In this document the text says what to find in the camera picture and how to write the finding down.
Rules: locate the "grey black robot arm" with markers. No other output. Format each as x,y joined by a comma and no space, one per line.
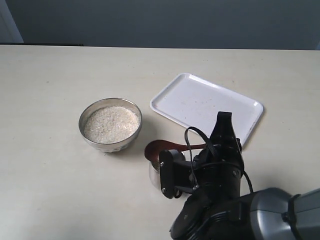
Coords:
215,209

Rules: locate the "steel cup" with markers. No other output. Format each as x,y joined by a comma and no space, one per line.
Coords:
154,177

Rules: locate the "white rectangular tray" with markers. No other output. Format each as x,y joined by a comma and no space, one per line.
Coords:
189,100

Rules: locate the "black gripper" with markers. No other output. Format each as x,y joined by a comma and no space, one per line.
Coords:
210,179

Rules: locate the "steel bowl of rice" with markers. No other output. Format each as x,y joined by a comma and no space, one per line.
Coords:
111,124

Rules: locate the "dark red wooden spoon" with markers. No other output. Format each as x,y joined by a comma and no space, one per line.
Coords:
153,149

